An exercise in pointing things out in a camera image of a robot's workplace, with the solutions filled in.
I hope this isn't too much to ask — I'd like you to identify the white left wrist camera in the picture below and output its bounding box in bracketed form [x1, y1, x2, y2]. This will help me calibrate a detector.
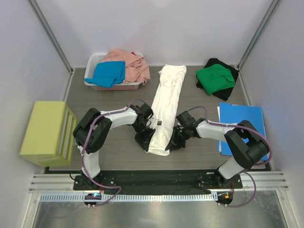
[150, 117, 162, 129]

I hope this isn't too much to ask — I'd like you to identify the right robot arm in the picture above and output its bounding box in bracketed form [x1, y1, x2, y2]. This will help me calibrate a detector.
[166, 111, 270, 188]

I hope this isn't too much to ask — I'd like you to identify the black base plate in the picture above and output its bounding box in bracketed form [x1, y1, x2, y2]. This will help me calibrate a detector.
[73, 170, 243, 194]

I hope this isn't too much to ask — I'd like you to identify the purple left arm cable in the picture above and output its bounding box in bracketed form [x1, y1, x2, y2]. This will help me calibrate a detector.
[80, 98, 149, 207]

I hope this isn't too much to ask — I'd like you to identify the white plastic laundry basket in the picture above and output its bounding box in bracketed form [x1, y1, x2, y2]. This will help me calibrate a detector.
[84, 53, 141, 91]

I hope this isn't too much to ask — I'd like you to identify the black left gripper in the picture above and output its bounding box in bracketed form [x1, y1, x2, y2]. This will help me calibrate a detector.
[133, 122, 155, 152]

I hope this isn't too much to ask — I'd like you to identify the white slotted cable duct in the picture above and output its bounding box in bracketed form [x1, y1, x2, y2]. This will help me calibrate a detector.
[40, 192, 218, 203]

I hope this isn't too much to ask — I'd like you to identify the yellow-green foam block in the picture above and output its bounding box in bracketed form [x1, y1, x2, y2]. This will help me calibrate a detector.
[20, 101, 77, 167]

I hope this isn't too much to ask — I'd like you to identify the aluminium frame post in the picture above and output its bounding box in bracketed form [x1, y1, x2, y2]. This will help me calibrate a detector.
[28, 0, 73, 74]
[237, 0, 282, 69]

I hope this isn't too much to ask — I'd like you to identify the left aluminium frame post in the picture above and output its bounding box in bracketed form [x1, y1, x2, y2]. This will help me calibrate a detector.
[28, 0, 73, 74]

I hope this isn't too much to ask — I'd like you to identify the blue t-shirt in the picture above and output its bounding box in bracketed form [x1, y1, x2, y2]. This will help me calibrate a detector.
[85, 61, 125, 88]

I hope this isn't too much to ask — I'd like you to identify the black t-shirt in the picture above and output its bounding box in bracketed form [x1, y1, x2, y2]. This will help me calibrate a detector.
[196, 58, 239, 101]

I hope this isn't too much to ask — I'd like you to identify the pink t-shirt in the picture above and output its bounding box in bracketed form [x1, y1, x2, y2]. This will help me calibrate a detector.
[102, 48, 150, 85]

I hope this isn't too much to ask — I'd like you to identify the green t-shirt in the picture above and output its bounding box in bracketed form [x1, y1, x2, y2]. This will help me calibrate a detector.
[196, 64, 235, 95]

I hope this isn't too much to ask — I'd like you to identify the white printed t-shirt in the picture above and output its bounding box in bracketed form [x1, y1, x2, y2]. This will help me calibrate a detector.
[147, 65, 187, 156]

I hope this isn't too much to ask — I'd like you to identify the right aluminium frame post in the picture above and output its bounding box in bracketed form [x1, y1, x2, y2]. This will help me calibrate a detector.
[237, 0, 282, 69]

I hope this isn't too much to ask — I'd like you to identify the aluminium rail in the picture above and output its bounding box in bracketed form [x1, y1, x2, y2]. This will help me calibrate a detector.
[29, 171, 289, 193]

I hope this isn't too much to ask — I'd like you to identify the blue folder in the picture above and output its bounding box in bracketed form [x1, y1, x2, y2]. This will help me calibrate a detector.
[217, 102, 266, 157]

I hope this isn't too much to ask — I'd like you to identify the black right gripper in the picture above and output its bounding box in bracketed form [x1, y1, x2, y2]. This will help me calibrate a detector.
[166, 126, 190, 151]

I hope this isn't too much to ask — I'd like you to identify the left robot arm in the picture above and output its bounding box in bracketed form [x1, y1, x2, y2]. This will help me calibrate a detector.
[73, 103, 156, 190]

